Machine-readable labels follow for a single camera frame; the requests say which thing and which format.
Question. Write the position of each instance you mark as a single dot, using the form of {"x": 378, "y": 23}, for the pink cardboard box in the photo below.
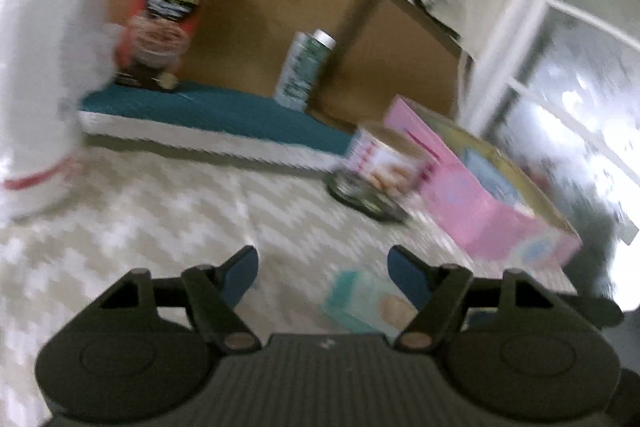
{"x": 480, "y": 222}

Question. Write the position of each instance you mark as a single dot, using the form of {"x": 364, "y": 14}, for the dark round lid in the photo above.
{"x": 367, "y": 204}

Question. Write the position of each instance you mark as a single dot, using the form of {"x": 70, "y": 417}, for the tin can with pink label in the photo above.
{"x": 387, "y": 159}

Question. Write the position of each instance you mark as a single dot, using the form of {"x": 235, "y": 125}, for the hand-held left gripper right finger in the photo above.
{"x": 406, "y": 272}

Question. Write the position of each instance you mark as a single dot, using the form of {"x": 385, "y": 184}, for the white window frame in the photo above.
{"x": 510, "y": 32}

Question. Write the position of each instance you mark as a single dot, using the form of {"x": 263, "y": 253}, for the small teal packet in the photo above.
{"x": 370, "y": 302}

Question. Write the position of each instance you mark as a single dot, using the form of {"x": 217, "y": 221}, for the small cardboard sheet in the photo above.
{"x": 395, "y": 57}

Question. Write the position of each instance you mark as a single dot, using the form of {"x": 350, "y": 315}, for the beige patterned blanket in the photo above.
{"x": 150, "y": 217}

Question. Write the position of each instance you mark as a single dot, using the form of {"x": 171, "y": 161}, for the green white can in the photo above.
{"x": 302, "y": 72}

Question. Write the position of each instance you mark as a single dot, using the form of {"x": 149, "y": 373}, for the red cereal box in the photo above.
{"x": 167, "y": 12}

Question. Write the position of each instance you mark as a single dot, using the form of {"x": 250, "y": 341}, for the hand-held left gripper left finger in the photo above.
{"x": 240, "y": 270}

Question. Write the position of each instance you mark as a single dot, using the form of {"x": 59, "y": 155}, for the bagged stack of white cups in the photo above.
{"x": 45, "y": 57}

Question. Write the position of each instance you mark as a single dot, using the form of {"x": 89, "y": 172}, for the teal mat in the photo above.
{"x": 215, "y": 112}

